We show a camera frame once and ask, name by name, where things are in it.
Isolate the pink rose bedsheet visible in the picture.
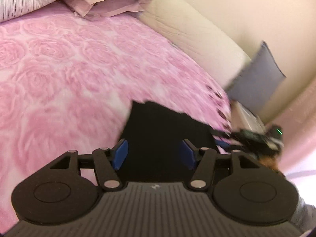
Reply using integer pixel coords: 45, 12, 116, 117
0, 1, 232, 231

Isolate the purple pillow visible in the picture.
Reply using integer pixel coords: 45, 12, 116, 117
61, 0, 154, 22

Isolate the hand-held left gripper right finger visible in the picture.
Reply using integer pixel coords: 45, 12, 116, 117
182, 138, 258, 191

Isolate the cream quilted headboard cushion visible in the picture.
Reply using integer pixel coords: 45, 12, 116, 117
135, 0, 253, 90

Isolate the blue-grey cushion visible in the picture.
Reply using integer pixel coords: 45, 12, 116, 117
225, 40, 287, 116

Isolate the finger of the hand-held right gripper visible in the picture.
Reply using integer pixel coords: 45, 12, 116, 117
214, 139, 235, 151
209, 127, 239, 139

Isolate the white round plastic container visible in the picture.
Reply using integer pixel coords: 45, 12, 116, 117
230, 101, 267, 134

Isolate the pink patterned curtain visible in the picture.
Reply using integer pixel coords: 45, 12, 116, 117
259, 78, 316, 204

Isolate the person's right hand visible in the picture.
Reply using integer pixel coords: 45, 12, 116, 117
257, 152, 285, 177

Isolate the black hoodie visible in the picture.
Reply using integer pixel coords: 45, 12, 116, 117
121, 100, 221, 183

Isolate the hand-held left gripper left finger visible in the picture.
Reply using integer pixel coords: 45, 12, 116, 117
50, 138, 129, 191

